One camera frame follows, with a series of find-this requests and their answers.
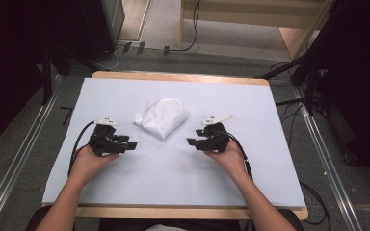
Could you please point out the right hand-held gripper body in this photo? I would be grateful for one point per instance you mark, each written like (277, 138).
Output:
(215, 139)

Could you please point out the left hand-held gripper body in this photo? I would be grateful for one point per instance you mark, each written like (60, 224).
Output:
(104, 142)

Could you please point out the white textured towel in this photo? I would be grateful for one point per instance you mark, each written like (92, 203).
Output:
(163, 117)

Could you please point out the person's left hand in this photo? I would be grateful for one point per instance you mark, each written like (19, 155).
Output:
(86, 165)

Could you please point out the person's right hand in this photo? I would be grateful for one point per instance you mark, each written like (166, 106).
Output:
(232, 162)

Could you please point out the pale table mat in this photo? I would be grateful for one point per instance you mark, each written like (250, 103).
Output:
(160, 179)

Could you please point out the person's dark clothing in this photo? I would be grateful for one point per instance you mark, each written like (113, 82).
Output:
(125, 225)

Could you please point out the black metal stand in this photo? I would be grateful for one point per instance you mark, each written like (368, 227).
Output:
(47, 80)

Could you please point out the black tripod stand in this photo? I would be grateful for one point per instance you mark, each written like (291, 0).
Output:
(311, 86)

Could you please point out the dark cabinet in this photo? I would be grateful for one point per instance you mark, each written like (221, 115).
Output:
(102, 25)

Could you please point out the black curtain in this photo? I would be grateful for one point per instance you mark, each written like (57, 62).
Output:
(6, 64)
(359, 80)

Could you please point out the metal floor rail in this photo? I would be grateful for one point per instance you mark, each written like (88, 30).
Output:
(327, 163)
(16, 166)

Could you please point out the light wooden frame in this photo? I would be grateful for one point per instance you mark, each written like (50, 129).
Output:
(237, 11)

